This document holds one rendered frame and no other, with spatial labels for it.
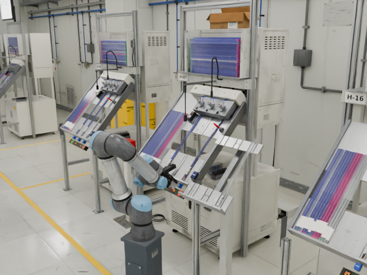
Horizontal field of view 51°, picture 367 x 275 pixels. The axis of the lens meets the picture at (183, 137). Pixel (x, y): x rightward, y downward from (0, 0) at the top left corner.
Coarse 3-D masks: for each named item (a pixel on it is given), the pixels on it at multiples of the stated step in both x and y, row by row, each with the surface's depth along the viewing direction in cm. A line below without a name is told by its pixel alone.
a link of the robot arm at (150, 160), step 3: (144, 156) 236; (147, 156) 234; (150, 156) 236; (147, 159) 233; (150, 159) 234; (153, 159) 238; (147, 162) 233; (150, 162) 234; (153, 162) 236; (156, 162) 239; (150, 165) 235; (153, 165) 236; (156, 165) 238; (153, 168) 237; (156, 168) 238
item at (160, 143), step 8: (176, 112) 308; (168, 120) 308; (176, 120) 302; (160, 128) 308; (168, 128) 302; (176, 128) 296; (160, 136) 301; (168, 136) 295; (176, 136) 290; (152, 144) 301; (160, 144) 296; (168, 144) 290; (144, 152) 301; (152, 152) 295; (160, 152) 290; (160, 160) 284
